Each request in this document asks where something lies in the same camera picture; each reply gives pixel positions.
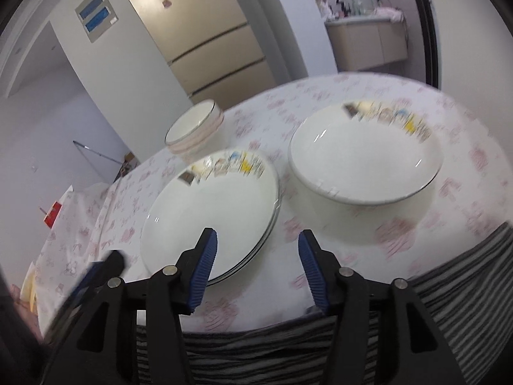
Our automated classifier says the red white paper bag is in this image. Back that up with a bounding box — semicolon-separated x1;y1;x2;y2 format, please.
39;201;65;229

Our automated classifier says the white plate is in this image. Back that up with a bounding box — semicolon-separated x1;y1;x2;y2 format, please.
206;184;286;288

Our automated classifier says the black sliding door frame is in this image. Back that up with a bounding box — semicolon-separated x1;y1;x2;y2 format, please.
405;0;442;89

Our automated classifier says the white bowl with dark rim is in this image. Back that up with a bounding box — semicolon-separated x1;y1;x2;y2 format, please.
164;100;223;147

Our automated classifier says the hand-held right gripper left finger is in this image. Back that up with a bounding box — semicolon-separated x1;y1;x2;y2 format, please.
40;227;219;385

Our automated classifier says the beige vanity cabinet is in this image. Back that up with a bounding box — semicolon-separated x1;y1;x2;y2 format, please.
324;16;409;72

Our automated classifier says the grey electrical panel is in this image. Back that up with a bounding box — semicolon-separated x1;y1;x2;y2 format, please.
75;0;120;43

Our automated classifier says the pink towel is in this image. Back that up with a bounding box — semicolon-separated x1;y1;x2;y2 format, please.
373;7;405;22

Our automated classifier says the beige refrigerator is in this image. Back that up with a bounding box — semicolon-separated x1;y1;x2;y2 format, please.
114;0;287;107

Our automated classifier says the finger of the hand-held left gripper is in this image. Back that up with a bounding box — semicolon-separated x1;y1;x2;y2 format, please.
48;250;127;346

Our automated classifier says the striped grey shirt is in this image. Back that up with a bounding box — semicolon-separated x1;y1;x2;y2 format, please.
134;220;513;385

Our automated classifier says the thin metal rod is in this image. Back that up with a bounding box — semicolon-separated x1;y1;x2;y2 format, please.
73;140;123;165

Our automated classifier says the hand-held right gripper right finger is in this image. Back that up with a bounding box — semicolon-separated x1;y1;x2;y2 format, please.
298;228;467;385

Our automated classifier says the deep cartoon print plate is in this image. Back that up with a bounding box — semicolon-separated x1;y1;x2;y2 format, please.
288;100;443;209

